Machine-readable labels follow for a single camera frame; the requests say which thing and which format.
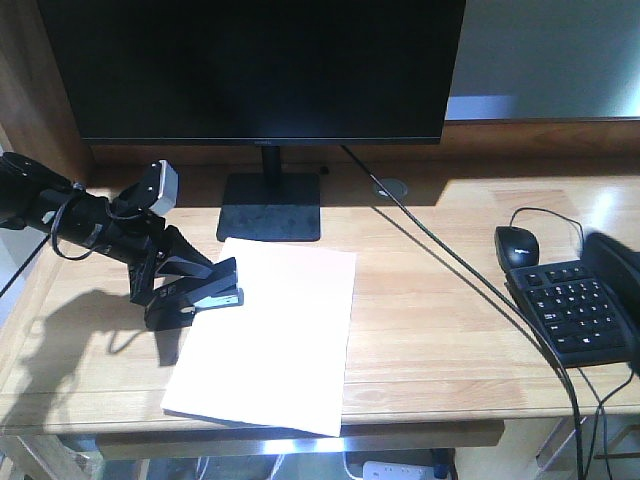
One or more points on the white paper sheet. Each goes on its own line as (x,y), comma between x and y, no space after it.
(279,359)

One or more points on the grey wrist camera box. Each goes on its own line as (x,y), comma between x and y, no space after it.
(157,191)

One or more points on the black keyboard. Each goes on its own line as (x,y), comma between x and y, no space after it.
(570,308)

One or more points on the black computer monitor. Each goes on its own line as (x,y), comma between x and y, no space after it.
(261,73)

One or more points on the black computer mouse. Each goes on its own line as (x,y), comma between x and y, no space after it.
(515,247)

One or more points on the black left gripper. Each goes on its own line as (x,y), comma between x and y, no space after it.
(141,241)

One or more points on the white power strip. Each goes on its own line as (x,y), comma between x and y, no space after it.
(376,470)

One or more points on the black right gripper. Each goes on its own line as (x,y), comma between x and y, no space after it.
(617,266)

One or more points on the black stapler with orange tab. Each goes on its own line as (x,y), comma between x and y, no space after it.
(175,305)

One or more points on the grey desk cable grommet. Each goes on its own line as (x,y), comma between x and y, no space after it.
(390,185)

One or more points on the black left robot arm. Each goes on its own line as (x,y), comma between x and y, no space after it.
(34,196)

